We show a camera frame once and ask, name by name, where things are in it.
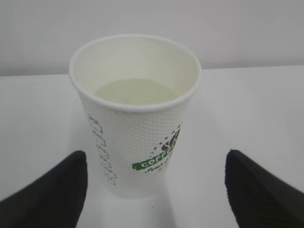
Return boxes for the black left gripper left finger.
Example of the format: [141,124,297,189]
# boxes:
[0,151,87,228]

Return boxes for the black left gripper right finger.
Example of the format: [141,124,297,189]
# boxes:
[225,150,304,228]

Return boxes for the white paper coffee cup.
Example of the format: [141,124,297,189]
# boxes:
[68,34,202,199]

